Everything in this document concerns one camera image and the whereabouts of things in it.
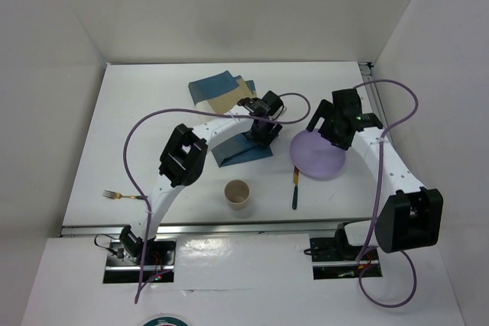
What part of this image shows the purple cable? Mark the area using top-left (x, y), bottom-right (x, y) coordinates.
top-left (351, 79), bottom-right (420, 309)
top-left (122, 92), bottom-right (311, 305)

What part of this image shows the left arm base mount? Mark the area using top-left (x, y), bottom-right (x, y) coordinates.
top-left (93, 234), bottom-right (176, 285)

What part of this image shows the right aluminium rail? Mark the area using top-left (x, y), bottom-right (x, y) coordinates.
top-left (358, 62), bottom-right (388, 127)

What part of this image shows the green round sticker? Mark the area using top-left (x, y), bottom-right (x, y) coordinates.
top-left (143, 315), bottom-right (189, 326)

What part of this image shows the blue tan white placemat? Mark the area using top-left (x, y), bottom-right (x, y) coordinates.
top-left (188, 71), bottom-right (273, 167)

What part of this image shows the beige cup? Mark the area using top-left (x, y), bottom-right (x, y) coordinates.
top-left (224, 179), bottom-right (250, 210)

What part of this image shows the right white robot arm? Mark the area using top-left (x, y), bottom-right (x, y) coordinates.
top-left (306, 89), bottom-right (443, 259)

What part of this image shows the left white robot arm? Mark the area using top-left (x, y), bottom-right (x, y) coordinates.
top-left (119, 91), bottom-right (283, 264)

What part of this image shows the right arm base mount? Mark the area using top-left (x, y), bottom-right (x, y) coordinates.
top-left (303, 237), bottom-right (383, 280)

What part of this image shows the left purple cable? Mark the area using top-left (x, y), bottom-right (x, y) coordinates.
top-left (122, 92), bottom-right (311, 305)

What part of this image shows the purple plate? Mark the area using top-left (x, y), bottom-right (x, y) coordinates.
top-left (290, 129), bottom-right (346, 180)

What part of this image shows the front aluminium rail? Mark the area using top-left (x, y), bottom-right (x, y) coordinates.
top-left (60, 219), bottom-right (352, 237)

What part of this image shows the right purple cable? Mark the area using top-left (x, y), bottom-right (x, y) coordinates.
top-left (351, 79), bottom-right (420, 309)

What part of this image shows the green handled gold fork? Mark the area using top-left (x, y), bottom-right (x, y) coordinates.
top-left (102, 190), bottom-right (146, 200)

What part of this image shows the green handled gold knife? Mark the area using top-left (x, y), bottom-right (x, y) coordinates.
top-left (292, 166), bottom-right (300, 210)

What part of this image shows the aluminium rail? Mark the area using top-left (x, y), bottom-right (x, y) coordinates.
top-left (358, 62), bottom-right (388, 127)
top-left (60, 219), bottom-right (352, 237)

